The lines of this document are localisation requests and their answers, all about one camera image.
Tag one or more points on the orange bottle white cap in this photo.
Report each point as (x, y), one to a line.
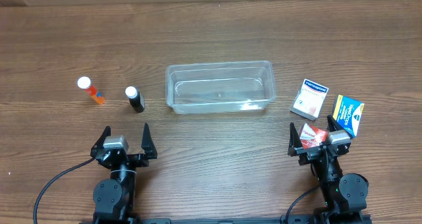
(85, 83)

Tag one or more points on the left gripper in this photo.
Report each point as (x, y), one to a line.
(130, 158)

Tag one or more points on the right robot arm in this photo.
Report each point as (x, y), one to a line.
(344, 194)

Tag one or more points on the blue yellow VapoDrops box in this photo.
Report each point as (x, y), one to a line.
(348, 113)

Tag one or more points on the black bottle white cap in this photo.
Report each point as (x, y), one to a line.
(135, 99)

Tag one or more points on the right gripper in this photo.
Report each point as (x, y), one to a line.
(314, 153)

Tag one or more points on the red Panadol box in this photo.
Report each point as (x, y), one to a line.
(311, 136)

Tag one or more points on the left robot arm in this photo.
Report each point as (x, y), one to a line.
(115, 197)

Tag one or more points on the white Hansaplast plaster box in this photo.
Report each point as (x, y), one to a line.
(309, 99)

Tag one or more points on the clear plastic container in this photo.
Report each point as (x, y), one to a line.
(220, 87)

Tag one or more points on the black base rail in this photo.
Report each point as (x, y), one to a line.
(224, 220)

